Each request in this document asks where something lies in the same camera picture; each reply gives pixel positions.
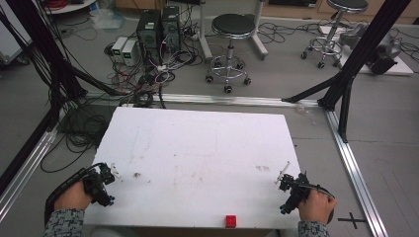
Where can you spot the red cube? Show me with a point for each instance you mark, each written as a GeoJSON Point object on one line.
{"type": "Point", "coordinates": [231, 221]}

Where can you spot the person's right hand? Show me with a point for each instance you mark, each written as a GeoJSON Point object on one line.
{"type": "Point", "coordinates": [317, 206]}

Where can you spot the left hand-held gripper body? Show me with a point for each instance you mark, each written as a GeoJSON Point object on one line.
{"type": "Point", "coordinates": [97, 187]}

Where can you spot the clear plastic bag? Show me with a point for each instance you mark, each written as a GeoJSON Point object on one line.
{"type": "Point", "coordinates": [107, 18]}

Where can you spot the grey machine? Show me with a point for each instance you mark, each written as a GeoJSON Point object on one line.
{"type": "Point", "coordinates": [385, 49]}

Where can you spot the clear plastic scrap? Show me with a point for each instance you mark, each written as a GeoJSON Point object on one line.
{"type": "Point", "coordinates": [305, 113]}

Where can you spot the small black computer tower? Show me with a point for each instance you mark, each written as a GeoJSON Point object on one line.
{"type": "Point", "coordinates": [171, 26]}

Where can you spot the person's left hand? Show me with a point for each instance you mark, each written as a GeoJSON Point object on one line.
{"type": "Point", "coordinates": [73, 197]}

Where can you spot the white power supply box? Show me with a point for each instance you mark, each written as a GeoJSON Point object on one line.
{"type": "Point", "coordinates": [118, 46]}
{"type": "Point", "coordinates": [129, 52]}

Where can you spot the round white table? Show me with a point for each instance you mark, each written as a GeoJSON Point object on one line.
{"type": "Point", "coordinates": [70, 6]}

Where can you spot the aluminium floor rail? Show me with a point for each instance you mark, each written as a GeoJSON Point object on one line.
{"type": "Point", "coordinates": [355, 177]}
{"type": "Point", "coordinates": [26, 164]}
{"type": "Point", "coordinates": [230, 99]}

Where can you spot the black round stool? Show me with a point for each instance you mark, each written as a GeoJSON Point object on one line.
{"type": "Point", "coordinates": [233, 26]}
{"type": "Point", "coordinates": [346, 5]}

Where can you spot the white table legs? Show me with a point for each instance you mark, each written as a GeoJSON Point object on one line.
{"type": "Point", "coordinates": [206, 39]}

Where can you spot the large black computer tower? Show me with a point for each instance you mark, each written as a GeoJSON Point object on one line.
{"type": "Point", "coordinates": [149, 33]}

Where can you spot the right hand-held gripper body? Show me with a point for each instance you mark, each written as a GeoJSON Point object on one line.
{"type": "Point", "coordinates": [295, 193]}

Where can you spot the white cabinet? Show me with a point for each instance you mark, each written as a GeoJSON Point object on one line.
{"type": "Point", "coordinates": [10, 39]}

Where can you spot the black frame post with braces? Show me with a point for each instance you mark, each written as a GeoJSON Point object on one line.
{"type": "Point", "coordinates": [362, 52]}

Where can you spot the white floor board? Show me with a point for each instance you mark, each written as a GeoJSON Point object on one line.
{"type": "Point", "coordinates": [400, 67]}

